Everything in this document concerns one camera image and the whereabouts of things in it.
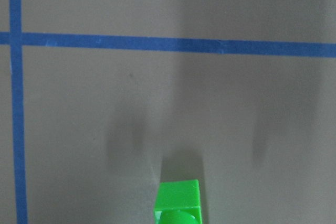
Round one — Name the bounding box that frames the green block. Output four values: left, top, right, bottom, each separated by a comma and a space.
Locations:
153, 179, 203, 223

